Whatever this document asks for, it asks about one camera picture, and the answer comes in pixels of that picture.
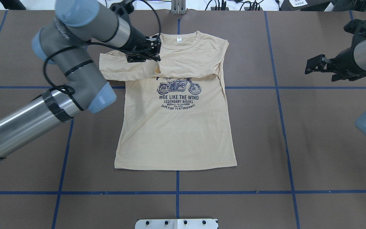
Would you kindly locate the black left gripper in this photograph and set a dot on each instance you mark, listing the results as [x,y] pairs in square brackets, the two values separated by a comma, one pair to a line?
[137,41]

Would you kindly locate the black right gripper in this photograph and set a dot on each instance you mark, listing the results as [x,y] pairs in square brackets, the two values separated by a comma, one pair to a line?
[343,60]

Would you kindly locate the beige long-sleeve printed shirt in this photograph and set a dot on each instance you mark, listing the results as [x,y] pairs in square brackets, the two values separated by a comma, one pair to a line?
[175,113]

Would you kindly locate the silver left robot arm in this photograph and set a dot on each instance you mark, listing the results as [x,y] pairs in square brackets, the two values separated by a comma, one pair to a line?
[76,83]

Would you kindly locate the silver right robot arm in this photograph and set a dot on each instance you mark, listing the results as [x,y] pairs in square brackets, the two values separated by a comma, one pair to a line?
[360,58]

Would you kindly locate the black box with label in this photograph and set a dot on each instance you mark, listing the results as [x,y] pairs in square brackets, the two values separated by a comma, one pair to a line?
[304,5]

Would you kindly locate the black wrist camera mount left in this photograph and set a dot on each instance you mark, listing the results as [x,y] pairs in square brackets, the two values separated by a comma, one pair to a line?
[123,7]

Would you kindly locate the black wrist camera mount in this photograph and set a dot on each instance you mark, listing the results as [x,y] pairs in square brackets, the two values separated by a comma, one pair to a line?
[357,28]
[123,7]

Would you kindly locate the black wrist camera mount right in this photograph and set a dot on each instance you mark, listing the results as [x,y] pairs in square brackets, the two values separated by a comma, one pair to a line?
[357,28]

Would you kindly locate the aluminium frame post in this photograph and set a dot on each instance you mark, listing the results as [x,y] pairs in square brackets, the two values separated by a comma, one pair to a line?
[178,7]

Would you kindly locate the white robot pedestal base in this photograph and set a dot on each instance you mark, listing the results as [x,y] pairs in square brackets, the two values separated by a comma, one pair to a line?
[177,224]

